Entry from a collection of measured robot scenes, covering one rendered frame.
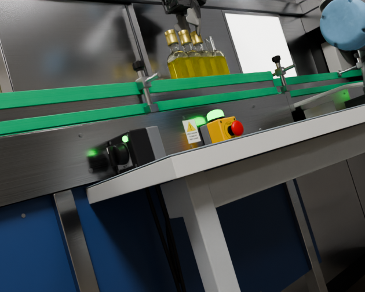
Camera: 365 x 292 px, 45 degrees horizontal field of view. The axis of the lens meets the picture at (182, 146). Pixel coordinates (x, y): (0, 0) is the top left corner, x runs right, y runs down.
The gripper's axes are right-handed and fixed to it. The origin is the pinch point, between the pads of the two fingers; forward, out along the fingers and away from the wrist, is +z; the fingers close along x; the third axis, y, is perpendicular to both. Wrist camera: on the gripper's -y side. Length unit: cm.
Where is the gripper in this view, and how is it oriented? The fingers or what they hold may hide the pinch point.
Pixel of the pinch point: (194, 34)
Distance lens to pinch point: 151.5
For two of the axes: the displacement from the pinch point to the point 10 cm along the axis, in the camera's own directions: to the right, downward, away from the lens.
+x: 6.5, -2.4, -7.2
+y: -7.0, 1.7, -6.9
